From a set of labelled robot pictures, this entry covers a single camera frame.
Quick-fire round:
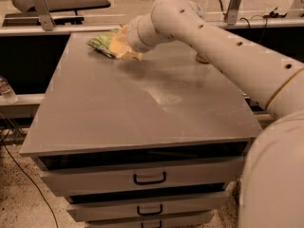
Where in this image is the yellow sponge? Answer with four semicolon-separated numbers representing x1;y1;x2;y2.
109;35;142;61

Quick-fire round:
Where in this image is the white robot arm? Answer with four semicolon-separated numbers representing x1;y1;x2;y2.
127;0;304;228

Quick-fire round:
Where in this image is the green jalapeno chip bag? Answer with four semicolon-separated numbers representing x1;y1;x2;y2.
86;28;121;58

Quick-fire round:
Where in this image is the gold soda can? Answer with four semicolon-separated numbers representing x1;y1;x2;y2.
196;54;209;64

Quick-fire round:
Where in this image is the grey drawer cabinet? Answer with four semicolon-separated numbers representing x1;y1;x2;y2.
21;32;260;228

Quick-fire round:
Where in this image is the clear plastic water bottle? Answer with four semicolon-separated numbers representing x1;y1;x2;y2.
0;76;18;104

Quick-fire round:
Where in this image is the left metal bracket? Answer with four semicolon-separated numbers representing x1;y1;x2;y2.
32;0;55;31

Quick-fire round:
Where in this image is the metal bracket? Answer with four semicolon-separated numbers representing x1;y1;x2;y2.
224;0;241;25
32;0;55;31

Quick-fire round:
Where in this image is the right metal bracket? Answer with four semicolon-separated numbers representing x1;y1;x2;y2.
224;0;241;25

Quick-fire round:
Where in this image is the top drawer black handle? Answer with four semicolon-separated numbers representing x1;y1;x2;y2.
133;172;167;185

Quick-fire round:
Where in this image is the drawer black handle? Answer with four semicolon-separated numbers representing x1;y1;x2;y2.
137;204;163;217
141;220;162;228
133;172;167;185

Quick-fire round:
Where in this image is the black cable behind rail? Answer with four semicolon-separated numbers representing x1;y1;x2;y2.
238;12;269;46

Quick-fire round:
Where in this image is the black floor cable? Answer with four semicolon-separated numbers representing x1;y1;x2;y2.
0;133;60;228

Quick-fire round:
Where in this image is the middle drawer black handle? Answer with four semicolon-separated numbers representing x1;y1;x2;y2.
137;204;163;217

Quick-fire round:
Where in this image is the bottom drawer black handle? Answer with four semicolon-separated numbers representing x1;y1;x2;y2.
141;220;162;228

